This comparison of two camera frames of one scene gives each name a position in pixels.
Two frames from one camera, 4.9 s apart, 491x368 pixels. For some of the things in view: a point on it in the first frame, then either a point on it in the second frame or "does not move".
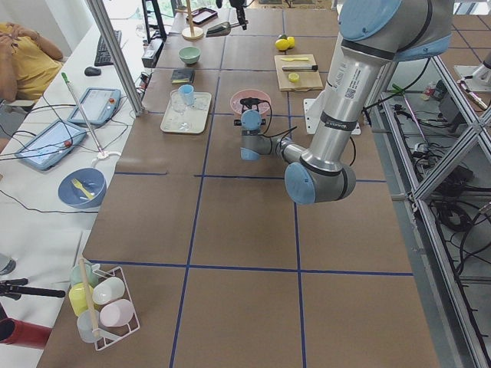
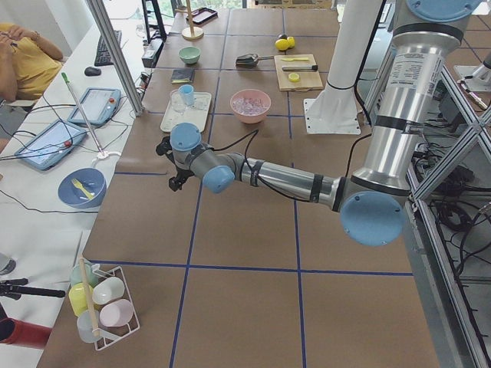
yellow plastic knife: [288, 59] does not move
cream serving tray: [195, 120] does not move
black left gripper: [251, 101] to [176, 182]
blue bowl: [83, 188] does not move
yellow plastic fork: [77, 183] does not move
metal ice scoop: [219, 29] to [249, 60]
